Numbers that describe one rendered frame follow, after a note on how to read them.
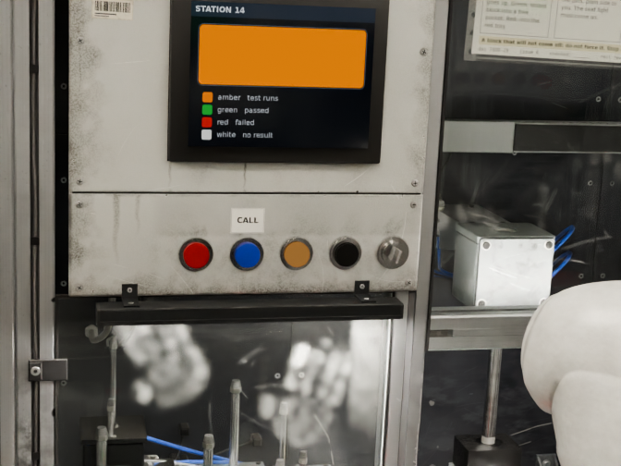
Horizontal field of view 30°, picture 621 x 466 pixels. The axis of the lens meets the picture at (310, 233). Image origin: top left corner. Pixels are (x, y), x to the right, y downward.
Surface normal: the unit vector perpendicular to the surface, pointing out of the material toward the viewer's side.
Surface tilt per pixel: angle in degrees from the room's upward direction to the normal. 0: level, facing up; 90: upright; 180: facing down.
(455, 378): 90
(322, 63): 90
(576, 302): 40
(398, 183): 90
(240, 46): 90
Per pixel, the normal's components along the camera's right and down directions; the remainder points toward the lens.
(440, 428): 0.22, 0.22
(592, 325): -0.55, -0.47
